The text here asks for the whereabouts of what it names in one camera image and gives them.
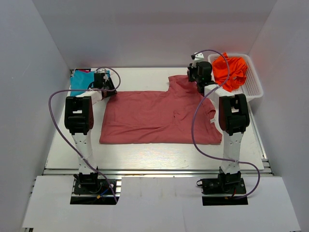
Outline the dusty red t-shirt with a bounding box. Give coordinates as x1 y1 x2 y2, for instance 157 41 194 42
99 75 222 145

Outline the orange t-shirt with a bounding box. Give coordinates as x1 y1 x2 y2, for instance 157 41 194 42
212 53 248 92

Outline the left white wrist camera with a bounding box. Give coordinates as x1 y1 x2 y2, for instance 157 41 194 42
95 68 110 78

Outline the white plastic basket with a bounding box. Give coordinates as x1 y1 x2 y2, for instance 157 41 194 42
208 53 263 101

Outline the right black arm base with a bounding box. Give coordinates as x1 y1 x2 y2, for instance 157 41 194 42
197 170 248 206

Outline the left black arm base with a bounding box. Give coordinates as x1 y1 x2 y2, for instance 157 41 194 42
70 173 119 205

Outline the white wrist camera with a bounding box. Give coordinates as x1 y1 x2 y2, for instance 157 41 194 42
95 68 110 78
190 52 205 68

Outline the folded teal t-shirt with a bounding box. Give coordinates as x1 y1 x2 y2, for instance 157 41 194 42
70 71 95 97

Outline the aluminium table rail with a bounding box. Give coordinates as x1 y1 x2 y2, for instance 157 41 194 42
43 158 274 176

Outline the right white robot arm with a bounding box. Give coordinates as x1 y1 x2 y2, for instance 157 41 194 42
187 61 250 174

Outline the folded magenta t-shirt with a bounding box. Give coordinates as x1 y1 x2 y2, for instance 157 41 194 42
74 69 91 73

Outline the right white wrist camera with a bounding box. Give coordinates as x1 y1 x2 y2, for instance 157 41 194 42
190 52 205 68

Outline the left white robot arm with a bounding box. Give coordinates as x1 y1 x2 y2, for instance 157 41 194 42
64 70 117 174

